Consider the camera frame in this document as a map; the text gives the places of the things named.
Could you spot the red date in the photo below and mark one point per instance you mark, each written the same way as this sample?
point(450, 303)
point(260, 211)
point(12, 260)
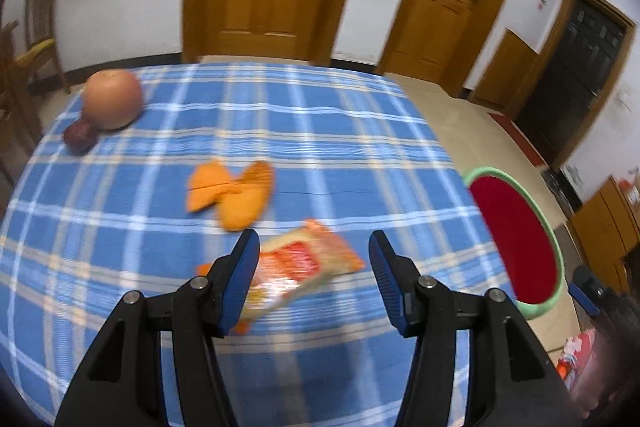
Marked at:
point(80, 139)

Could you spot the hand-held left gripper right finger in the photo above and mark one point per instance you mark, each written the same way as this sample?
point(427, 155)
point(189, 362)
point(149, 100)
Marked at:
point(387, 282)

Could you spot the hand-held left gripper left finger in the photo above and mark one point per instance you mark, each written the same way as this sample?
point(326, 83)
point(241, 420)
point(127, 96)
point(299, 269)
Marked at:
point(240, 277)

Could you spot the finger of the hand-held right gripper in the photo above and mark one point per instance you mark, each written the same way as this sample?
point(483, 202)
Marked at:
point(587, 297)

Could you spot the cardboard box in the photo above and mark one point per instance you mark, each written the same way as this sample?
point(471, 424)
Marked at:
point(631, 193)

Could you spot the wooden chair with cushion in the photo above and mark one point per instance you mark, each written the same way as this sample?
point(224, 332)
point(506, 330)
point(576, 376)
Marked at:
point(45, 12)

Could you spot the orange snack wrapper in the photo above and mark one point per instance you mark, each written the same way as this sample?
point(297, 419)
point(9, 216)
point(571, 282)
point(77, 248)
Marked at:
point(300, 262)

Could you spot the blue plaid tablecloth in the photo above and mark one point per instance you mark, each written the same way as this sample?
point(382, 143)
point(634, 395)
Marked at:
point(125, 217)

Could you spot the small orange peel piece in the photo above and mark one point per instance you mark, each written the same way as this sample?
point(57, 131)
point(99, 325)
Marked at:
point(205, 268)
point(242, 328)

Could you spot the dark entrance door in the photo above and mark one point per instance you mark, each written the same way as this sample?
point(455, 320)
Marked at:
point(580, 67)

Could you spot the yellow chair cushion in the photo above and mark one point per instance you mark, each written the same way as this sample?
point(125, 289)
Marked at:
point(35, 51)

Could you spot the patterned clothing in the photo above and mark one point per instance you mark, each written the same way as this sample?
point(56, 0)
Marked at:
point(600, 372)

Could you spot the watermelon pattern basket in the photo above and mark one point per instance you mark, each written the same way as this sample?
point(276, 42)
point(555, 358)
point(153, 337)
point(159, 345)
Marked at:
point(510, 237)

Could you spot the wooden cabinet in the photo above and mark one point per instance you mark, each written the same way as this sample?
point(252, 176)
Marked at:
point(605, 227)

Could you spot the red doormat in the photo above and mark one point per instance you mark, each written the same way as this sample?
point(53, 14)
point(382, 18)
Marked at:
point(517, 137)

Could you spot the small wooden cupboard door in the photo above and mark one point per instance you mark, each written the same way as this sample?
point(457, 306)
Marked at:
point(505, 72)

